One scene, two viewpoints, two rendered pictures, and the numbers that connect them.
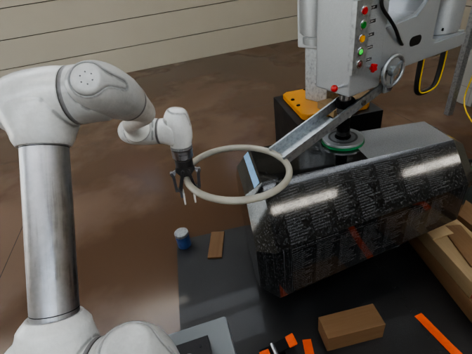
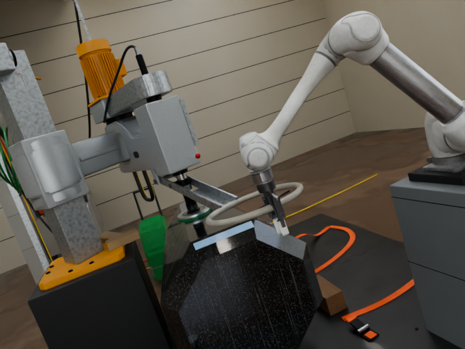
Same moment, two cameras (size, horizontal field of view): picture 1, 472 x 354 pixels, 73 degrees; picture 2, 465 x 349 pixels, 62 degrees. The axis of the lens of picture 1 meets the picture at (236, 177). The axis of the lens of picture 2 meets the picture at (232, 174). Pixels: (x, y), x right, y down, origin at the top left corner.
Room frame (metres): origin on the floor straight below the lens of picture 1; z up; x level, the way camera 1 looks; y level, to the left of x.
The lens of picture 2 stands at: (1.49, 1.73, 1.38)
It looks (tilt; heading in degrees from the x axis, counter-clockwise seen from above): 10 degrees down; 262
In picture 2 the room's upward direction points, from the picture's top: 18 degrees counter-clockwise
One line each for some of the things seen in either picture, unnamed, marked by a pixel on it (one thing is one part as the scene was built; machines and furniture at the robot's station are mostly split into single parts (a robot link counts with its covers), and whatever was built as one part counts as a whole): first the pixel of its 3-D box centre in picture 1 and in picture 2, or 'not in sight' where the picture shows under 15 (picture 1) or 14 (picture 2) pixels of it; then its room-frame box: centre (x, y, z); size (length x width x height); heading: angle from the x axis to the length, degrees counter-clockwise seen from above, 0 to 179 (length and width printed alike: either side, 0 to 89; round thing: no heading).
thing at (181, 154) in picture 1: (182, 151); (262, 175); (1.17, 0.20, 1.07); 0.09 x 0.09 x 0.06
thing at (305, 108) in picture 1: (323, 99); (86, 258); (2.21, -0.73, 0.76); 0.49 x 0.49 x 0.05; 6
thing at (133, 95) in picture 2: not in sight; (130, 102); (1.63, -0.91, 1.61); 0.96 x 0.25 x 0.17; 115
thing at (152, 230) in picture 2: not in sight; (154, 233); (1.91, -2.07, 0.43); 0.35 x 0.35 x 0.87; 81
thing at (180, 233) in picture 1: (182, 238); not in sight; (1.70, 0.45, 0.08); 0.10 x 0.10 x 0.13
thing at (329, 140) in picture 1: (342, 137); (194, 211); (1.48, -0.60, 0.84); 0.21 x 0.21 x 0.01
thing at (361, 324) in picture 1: (350, 326); (324, 293); (0.88, -0.47, 0.07); 0.30 x 0.12 x 0.12; 96
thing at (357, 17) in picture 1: (359, 38); (186, 122); (1.35, -0.58, 1.37); 0.08 x 0.03 x 0.28; 115
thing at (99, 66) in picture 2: not in sight; (104, 71); (1.75, -1.20, 1.90); 0.31 x 0.28 x 0.40; 25
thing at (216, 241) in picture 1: (216, 244); not in sight; (1.65, 0.21, 0.02); 0.25 x 0.10 x 0.01; 173
